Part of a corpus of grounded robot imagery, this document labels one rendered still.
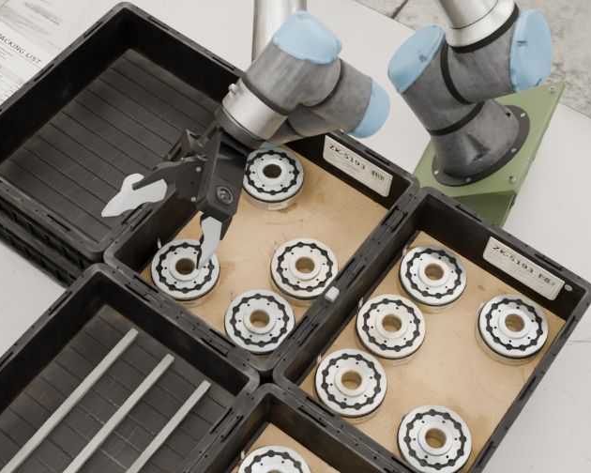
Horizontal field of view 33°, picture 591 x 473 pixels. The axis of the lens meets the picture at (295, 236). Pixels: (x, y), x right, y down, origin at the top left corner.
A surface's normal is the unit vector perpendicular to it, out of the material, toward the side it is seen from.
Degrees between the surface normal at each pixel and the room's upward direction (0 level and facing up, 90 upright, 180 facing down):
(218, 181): 35
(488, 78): 86
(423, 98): 87
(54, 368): 0
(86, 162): 0
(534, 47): 54
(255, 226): 0
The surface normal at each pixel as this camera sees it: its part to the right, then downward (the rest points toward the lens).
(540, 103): -0.58, -0.65
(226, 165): 0.61, -0.39
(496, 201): -0.44, 0.76
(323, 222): 0.05, -0.51
